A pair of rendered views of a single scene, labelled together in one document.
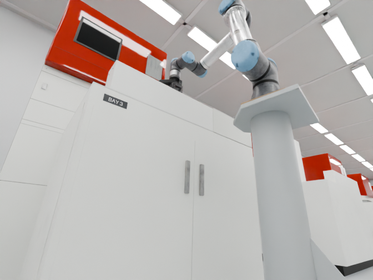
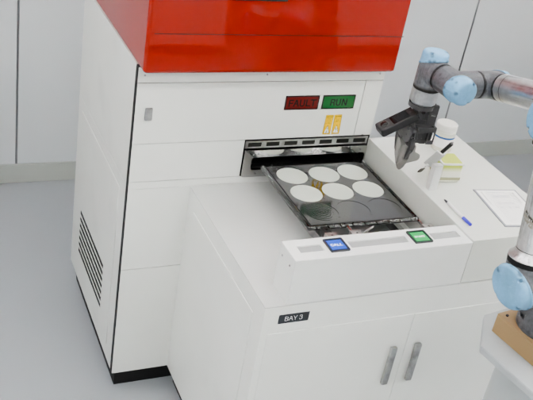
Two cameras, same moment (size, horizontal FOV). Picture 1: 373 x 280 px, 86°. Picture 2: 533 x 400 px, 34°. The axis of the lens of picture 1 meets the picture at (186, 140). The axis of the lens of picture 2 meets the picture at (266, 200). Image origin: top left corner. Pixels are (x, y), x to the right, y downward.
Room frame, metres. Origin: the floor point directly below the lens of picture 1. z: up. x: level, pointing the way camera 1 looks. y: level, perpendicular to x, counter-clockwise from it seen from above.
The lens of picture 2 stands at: (-1.19, 0.07, 2.16)
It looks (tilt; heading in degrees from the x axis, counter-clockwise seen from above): 30 degrees down; 10
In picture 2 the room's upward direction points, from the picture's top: 10 degrees clockwise
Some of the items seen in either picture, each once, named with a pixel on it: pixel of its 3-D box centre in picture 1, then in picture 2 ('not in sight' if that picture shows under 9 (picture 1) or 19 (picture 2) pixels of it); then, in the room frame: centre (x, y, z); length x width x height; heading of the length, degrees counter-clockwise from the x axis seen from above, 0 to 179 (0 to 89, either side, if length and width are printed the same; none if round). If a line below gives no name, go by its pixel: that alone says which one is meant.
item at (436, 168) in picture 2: not in sight; (433, 167); (1.21, 0.02, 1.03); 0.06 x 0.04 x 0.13; 38
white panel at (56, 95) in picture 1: (104, 116); (259, 125); (1.21, 0.57, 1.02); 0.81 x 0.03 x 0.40; 128
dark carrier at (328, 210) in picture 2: not in sight; (337, 191); (1.15, 0.28, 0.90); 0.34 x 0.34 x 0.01; 38
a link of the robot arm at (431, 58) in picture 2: (176, 66); (431, 70); (1.09, 0.10, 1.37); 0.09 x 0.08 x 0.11; 42
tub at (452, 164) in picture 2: not in sight; (446, 167); (1.30, -0.02, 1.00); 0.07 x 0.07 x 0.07; 30
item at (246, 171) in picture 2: not in sight; (304, 159); (1.31, 0.42, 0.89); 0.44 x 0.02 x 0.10; 128
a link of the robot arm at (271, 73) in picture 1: (263, 75); not in sight; (0.76, -0.36, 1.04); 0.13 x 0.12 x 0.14; 132
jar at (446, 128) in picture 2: not in sight; (444, 135); (1.51, 0.01, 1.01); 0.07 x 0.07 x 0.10
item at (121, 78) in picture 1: (166, 104); (374, 263); (0.82, 0.11, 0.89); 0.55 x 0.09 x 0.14; 128
